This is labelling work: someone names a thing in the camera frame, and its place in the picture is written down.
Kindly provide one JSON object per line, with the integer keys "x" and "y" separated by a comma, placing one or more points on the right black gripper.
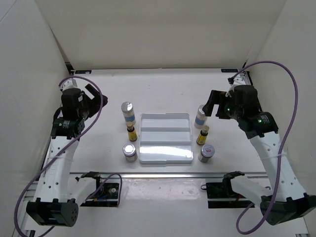
{"x": 215, "y": 98}

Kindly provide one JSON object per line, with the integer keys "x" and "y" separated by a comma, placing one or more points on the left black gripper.
{"x": 95, "y": 103}

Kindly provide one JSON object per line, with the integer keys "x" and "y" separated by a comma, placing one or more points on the tall white shaker bottle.
{"x": 201, "y": 118}
{"x": 128, "y": 112}

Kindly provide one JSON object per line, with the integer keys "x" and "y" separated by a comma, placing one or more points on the small yellow bottle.
{"x": 132, "y": 135}
{"x": 201, "y": 139}

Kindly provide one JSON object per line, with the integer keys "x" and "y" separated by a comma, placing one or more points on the red-label spice jar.
{"x": 207, "y": 151}

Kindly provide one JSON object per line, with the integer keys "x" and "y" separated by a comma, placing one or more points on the silver-lid spice jar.
{"x": 130, "y": 152}

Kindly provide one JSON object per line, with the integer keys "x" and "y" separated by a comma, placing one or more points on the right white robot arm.
{"x": 287, "y": 199}

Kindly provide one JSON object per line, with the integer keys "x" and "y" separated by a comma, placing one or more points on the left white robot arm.
{"x": 59, "y": 198}

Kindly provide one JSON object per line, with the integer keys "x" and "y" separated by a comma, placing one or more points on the right blue corner label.
{"x": 226, "y": 70}

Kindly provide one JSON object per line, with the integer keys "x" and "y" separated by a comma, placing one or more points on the blue corner label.
{"x": 82, "y": 72}
{"x": 226, "y": 70}

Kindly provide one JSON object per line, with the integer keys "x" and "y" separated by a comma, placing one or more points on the left blue corner label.
{"x": 82, "y": 72}

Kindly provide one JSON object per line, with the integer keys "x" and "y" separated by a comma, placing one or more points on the white tiered organizer tray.
{"x": 165, "y": 139}

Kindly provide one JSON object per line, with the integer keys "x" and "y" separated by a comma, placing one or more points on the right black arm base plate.
{"x": 217, "y": 197}

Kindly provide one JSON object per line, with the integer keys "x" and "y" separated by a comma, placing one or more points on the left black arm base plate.
{"x": 107, "y": 197}

